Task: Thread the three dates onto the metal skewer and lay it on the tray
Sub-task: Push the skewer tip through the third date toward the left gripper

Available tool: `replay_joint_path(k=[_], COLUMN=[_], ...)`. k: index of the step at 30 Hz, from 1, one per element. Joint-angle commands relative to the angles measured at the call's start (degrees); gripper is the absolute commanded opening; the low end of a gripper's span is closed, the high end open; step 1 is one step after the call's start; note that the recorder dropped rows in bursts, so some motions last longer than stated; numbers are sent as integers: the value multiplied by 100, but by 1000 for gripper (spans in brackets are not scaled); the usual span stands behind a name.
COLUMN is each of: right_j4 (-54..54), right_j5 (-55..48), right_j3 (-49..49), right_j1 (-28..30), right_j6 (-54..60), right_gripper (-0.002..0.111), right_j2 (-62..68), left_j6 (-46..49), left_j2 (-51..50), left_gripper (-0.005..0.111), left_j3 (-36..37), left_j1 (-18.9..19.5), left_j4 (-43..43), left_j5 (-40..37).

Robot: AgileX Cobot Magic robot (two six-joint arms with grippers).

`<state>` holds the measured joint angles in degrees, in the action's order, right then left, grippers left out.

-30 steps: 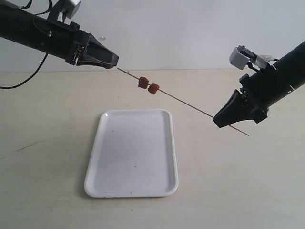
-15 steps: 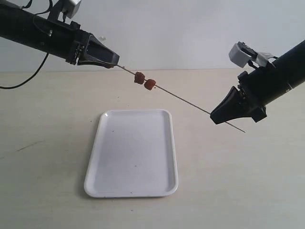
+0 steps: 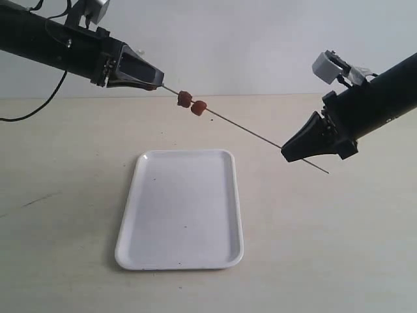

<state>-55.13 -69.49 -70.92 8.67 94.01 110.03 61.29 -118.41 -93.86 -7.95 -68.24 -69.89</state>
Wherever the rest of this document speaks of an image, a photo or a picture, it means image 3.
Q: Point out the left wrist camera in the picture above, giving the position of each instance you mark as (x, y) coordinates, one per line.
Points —
(91, 10)

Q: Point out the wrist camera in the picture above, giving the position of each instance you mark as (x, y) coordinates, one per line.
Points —
(91, 10)
(329, 66)

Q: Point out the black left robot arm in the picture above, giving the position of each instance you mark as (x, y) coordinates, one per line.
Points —
(95, 55)

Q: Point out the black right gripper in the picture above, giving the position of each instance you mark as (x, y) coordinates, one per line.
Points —
(312, 139)

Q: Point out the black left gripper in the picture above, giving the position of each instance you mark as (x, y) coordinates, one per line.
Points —
(117, 65)

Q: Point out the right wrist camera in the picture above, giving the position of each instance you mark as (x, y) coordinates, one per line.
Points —
(329, 66)

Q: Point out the thin metal skewer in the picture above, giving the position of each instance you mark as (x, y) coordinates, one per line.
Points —
(207, 109)

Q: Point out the white rectangular tray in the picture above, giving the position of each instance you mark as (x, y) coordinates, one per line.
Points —
(182, 213)

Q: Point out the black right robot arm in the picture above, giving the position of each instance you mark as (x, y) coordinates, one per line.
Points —
(354, 113)

